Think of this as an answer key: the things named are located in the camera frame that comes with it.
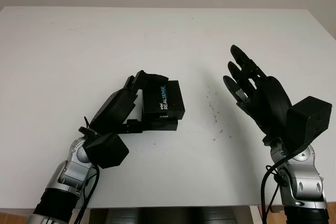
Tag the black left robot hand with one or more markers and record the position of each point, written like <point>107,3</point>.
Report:
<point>115,111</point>

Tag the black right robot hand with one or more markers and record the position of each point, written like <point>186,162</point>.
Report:
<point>273,103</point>

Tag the black Intel RealSense box lid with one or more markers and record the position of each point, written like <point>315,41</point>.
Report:
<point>168,100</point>

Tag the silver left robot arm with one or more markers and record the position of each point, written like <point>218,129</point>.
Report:
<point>68,174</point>

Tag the dark robot torso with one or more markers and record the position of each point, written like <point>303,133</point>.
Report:
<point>170,212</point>

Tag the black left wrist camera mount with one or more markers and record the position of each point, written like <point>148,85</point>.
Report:
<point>107,150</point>

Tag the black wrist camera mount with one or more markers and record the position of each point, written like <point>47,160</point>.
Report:
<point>107,150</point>
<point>309,121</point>

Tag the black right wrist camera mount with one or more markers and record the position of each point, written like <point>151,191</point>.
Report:
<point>309,121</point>

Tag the black camera box base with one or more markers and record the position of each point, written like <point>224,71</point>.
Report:
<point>162,125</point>

